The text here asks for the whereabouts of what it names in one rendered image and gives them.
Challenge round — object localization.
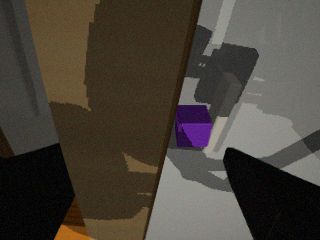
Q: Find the purple cube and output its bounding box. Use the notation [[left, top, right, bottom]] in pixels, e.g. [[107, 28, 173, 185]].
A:
[[175, 105, 213, 147]]

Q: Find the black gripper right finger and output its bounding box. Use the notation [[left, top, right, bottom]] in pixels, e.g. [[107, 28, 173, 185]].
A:
[[223, 148, 320, 240]]

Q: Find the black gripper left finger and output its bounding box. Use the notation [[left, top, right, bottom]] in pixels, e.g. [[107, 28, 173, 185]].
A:
[[0, 142, 75, 240]]

